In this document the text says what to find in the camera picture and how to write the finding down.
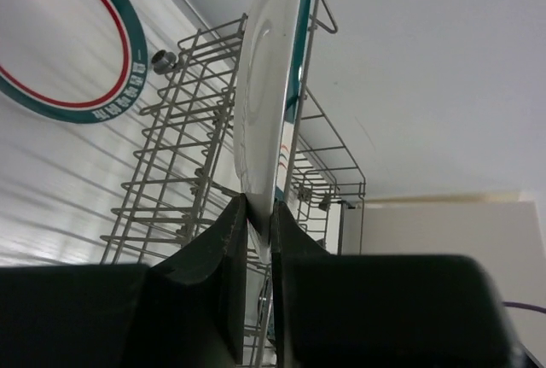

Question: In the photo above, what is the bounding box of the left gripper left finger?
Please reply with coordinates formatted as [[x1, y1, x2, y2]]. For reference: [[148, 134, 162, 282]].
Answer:
[[1, 195, 247, 367]]

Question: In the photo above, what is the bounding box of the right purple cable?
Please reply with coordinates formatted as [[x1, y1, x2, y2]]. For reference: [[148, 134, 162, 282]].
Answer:
[[501, 301, 546, 315]]

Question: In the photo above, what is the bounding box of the green red rimmed plate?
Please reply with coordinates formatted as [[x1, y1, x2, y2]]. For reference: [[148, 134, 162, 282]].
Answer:
[[1, 0, 148, 124], [234, 0, 311, 262]]

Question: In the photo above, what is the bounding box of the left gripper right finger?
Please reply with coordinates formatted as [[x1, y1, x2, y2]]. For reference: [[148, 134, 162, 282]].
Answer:
[[270, 202, 525, 367]]

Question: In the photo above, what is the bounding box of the grey wire dish rack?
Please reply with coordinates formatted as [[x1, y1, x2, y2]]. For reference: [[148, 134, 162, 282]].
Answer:
[[100, 0, 368, 368]]

